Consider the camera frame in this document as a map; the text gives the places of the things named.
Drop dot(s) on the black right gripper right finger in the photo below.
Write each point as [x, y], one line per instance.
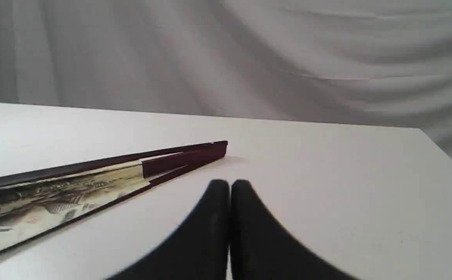
[262, 249]

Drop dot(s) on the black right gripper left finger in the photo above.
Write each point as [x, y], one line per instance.
[197, 249]

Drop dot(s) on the painted folding paper fan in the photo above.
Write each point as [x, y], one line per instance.
[38, 202]

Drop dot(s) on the grey fabric backdrop curtain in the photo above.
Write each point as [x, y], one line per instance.
[371, 62]

